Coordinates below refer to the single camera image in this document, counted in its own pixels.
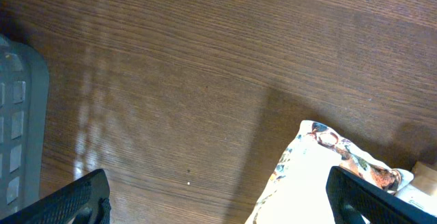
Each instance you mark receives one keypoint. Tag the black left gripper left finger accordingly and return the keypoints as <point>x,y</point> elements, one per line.
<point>85,200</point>

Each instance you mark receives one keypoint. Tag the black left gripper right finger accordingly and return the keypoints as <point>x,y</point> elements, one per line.
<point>353,200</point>

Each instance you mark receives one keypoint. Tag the beige grain pouch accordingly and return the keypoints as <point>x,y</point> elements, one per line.
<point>296,189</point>

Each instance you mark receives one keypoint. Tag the white tube gold cap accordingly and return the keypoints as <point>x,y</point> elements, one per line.
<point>421,191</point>

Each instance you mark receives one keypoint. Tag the grey perforated plastic basket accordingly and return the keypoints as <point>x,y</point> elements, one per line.
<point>24,93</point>

